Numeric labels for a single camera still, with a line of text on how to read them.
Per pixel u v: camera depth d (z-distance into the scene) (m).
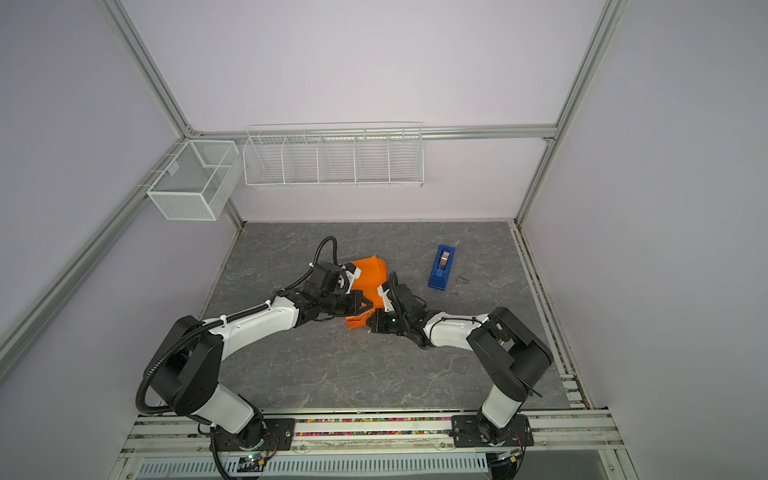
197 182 0.96
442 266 1.01
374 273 0.96
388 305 0.81
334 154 0.97
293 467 0.71
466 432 0.74
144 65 0.77
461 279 1.03
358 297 0.77
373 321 0.85
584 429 0.76
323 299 0.69
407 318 0.71
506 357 0.46
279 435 0.74
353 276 0.82
